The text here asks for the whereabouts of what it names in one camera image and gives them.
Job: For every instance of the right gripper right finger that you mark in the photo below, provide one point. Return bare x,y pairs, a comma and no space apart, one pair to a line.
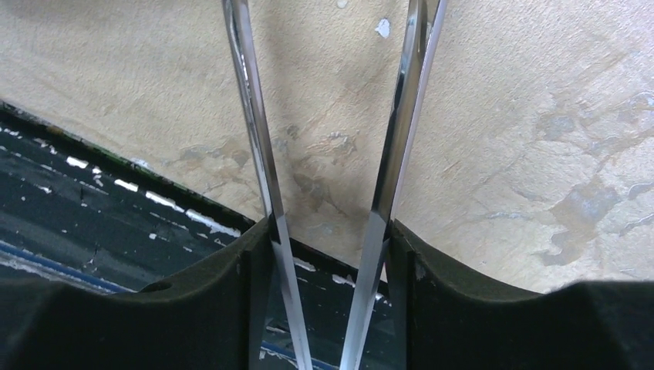
450,316

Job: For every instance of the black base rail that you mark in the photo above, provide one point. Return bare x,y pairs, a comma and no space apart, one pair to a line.
72,212

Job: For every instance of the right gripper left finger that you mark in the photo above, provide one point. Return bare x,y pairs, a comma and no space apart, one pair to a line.
210,315

